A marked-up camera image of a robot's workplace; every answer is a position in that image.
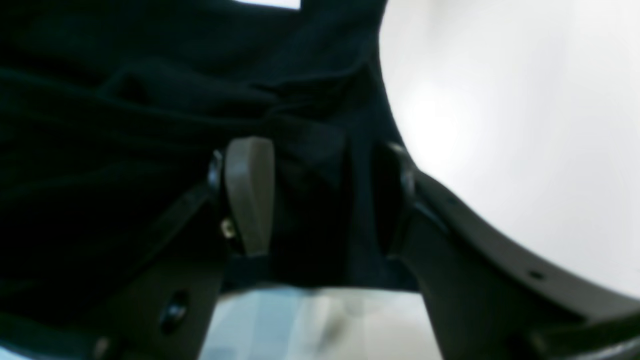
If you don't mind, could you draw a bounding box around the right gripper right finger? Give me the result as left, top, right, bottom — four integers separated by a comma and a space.
372, 143, 640, 360

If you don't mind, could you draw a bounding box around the black T-shirt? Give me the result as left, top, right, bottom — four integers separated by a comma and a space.
1, 0, 418, 321

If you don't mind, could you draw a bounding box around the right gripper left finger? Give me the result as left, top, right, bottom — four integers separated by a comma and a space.
1, 137, 275, 360

